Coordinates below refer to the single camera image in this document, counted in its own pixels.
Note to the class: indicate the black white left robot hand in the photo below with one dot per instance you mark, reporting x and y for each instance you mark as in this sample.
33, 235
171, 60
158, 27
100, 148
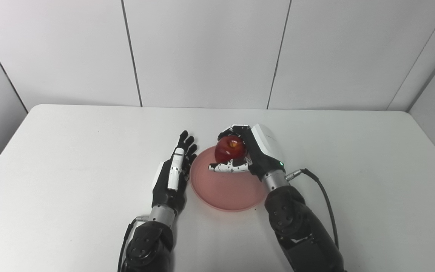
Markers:
172, 181

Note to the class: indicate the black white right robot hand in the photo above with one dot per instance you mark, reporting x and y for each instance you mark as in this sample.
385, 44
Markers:
264, 151

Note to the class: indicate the pink round plate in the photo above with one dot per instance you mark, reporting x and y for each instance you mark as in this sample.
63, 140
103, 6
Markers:
225, 189

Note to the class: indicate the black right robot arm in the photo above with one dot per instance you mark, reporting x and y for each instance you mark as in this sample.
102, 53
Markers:
300, 230

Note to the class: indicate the red apple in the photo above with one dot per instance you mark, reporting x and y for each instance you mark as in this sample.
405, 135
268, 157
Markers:
229, 149

